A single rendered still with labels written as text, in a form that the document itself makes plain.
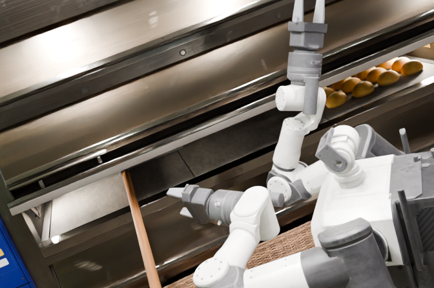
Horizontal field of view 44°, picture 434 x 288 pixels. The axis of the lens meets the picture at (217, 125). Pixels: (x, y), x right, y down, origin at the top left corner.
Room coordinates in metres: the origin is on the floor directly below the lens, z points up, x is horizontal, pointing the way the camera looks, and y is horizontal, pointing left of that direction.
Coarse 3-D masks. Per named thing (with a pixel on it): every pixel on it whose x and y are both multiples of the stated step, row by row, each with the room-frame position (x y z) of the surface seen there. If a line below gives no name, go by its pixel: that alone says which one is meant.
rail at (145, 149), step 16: (432, 32) 1.88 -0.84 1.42; (384, 48) 1.86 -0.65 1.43; (352, 64) 1.83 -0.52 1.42; (320, 80) 1.80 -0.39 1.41; (272, 96) 1.78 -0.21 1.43; (240, 112) 1.75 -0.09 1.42; (192, 128) 1.73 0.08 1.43; (160, 144) 1.71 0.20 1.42; (112, 160) 1.68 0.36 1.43; (80, 176) 1.66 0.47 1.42; (32, 192) 1.64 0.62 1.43; (48, 192) 1.65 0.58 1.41
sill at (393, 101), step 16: (432, 80) 2.05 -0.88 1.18; (400, 96) 2.01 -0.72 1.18; (416, 96) 2.02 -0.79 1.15; (352, 112) 2.01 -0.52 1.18; (368, 112) 1.98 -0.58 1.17; (384, 112) 1.99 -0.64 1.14; (320, 128) 1.97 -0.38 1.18; (304, 144) 1.93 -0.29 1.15; (240, 160) 1.93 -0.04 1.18; (256, 160) 1.90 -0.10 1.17; (272, 160) 1.91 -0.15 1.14; (208, 176) 1.89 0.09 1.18; (224, 176) 1.88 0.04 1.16; (160, 192) 1.89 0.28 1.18; (128, 208) 1.86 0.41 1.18; (144, 208) 1.83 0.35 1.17; (160, 208) 1.84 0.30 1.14; (96, 224) 1.81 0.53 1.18; (112, 224) 1.81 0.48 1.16; (48, 240) 1.82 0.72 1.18; (64, 240) 1.78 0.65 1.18; (80, 240) 1.79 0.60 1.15; (48, 256) 1.77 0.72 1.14
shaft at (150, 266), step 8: (128, 176) 2.10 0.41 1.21; (128, 184) 2.01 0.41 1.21; (128, 192) 1.93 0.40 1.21; (136, 200) 1.85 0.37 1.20; (136, 208) 1.77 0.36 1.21; (136, 216) 1.69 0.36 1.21; (136, 224) 1.64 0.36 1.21; (136, 232) 1.60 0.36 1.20; (144, 232) 1.57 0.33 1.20; (144, 240) 1.51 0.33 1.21; (144, 248) 1.46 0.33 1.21; (144, 256) 1.42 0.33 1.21; (152, 256) 1.42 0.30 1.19; (144, 264) 1.39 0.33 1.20; (152, 264) 1.36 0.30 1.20; (152, 272) 1.32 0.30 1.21; (152, 280) 1.27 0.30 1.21
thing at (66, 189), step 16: (400, 48) 1.86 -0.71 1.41; (416, 48) 1.86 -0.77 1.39; (368, 64) 1.83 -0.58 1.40; (336, 80) 1.81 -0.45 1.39; (224, 112) 1.91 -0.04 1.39; (256, 112) 1.76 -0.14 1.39; (208, 128) 1.73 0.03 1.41; (224, 128) 1.74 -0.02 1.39; (144, 144) 1.88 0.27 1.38; (176, 144) 1.71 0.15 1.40; (128, 160) 1.69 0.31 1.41; (144, 160) 1.69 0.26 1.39; (64, 176) 1.84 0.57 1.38; (96, 176) 1.67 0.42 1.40; (64, 192) 1.65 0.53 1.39; (16, 208) 1.63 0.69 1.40
